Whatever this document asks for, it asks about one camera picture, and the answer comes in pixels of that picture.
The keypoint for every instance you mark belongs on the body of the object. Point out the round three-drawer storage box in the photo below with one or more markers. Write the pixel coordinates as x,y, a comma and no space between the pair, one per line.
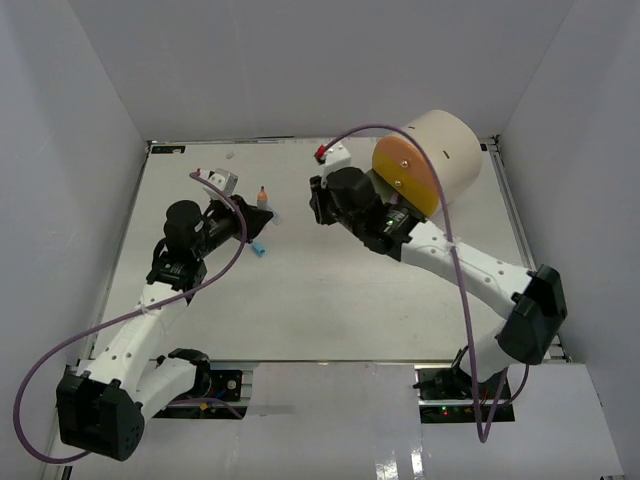
443,151

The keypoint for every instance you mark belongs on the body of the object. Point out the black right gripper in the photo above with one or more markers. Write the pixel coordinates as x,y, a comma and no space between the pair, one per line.
320,195

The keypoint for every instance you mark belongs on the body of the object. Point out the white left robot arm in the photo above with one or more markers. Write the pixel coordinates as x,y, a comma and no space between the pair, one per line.
104,408

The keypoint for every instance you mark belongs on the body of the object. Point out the light blue highlighter cap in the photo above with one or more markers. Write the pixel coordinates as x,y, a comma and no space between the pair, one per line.
258,249

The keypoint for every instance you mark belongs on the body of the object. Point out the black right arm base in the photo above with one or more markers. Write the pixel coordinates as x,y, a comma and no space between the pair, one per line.
445,396

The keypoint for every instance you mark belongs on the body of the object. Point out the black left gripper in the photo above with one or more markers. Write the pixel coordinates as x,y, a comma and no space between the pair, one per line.
256,219

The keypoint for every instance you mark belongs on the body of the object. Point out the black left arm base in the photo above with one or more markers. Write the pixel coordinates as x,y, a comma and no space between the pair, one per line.
219,392

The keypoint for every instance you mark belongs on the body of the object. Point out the orange highlighter body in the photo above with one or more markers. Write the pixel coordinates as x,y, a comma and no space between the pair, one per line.
262,199

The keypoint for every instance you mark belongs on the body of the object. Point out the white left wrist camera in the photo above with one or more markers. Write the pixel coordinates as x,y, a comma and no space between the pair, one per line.
218,180

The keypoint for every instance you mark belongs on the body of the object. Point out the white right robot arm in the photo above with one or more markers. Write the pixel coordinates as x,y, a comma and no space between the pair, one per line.
531,303

